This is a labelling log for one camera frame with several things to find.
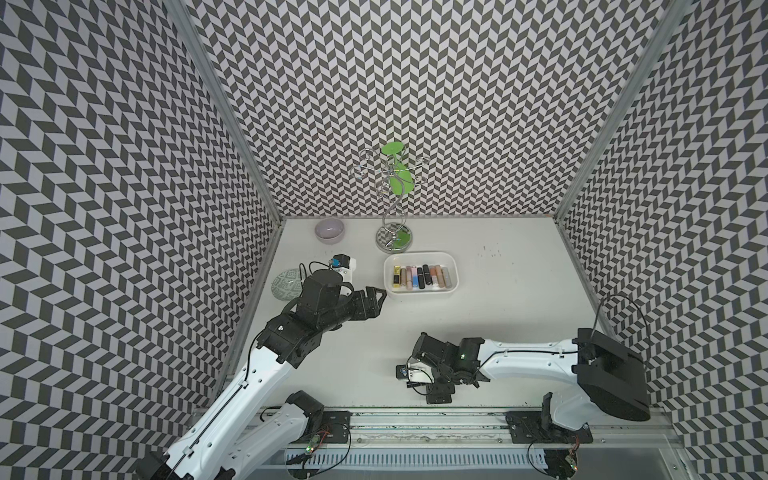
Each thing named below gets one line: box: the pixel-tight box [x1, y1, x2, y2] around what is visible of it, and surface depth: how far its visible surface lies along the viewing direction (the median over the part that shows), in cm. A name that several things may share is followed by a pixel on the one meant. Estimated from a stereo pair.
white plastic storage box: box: [383, 251, 459, 297], surface depth 104 cm
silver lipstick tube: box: [442, 267, 452, 289], surface depth 101 cm
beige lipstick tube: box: [435, 264, 446, 289], surface depth 101 cm
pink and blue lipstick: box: [411, 265, 419, 287], surface depth 101 cm
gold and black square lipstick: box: [393, 265, 401, 288], surface depth 101 cm
